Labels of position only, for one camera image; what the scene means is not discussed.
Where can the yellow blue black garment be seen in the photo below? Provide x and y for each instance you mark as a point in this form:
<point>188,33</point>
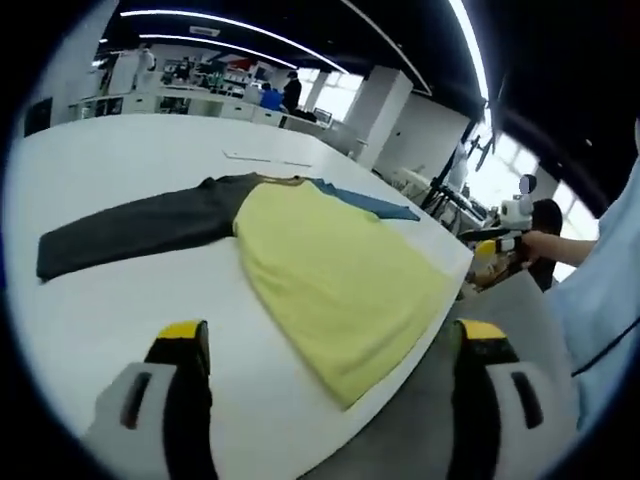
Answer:
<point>325,270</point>

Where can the black tripod stand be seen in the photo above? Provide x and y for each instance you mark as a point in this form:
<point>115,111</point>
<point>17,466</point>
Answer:
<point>450,170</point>

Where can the ceiling air vent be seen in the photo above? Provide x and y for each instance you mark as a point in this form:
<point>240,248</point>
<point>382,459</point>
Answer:
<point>205,31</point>

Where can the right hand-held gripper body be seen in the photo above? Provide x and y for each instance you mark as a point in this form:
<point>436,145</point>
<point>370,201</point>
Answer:
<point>517,212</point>

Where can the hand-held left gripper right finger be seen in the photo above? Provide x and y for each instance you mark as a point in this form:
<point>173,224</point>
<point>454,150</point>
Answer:
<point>495,400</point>

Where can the person in light blue shirt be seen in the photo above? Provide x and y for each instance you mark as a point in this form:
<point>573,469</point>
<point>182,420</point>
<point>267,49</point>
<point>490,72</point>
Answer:
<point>605,300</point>

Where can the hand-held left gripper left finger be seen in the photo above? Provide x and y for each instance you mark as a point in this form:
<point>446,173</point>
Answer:
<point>145,400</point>

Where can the person's right hand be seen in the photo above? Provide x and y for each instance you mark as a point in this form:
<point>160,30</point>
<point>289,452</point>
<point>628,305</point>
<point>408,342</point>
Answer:
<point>537,247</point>

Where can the black chair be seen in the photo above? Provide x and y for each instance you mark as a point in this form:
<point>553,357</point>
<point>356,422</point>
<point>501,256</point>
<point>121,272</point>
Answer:
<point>38,116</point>

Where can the long white counter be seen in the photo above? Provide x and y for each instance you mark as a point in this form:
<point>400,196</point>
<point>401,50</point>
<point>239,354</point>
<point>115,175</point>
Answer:
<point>200,102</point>

